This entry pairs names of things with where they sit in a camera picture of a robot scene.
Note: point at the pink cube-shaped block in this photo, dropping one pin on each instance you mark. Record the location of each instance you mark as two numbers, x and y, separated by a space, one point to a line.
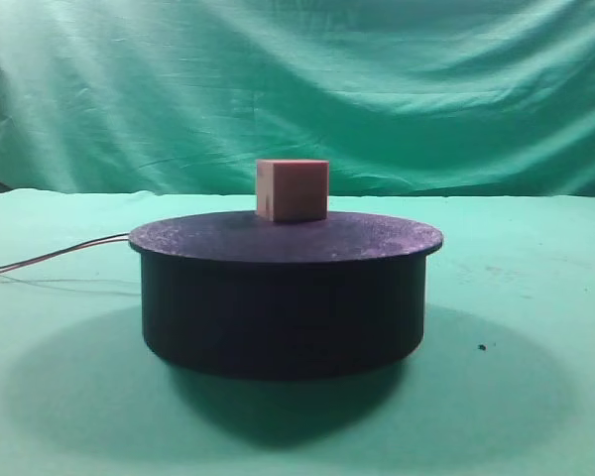
292 190

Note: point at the black round turntable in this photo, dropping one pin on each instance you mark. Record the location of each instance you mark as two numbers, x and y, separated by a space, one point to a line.
235 295

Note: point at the green backdrop cloth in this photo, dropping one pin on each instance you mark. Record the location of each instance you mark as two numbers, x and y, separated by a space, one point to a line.
401 97

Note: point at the green table cloth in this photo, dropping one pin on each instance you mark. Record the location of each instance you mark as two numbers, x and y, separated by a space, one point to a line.
80 394

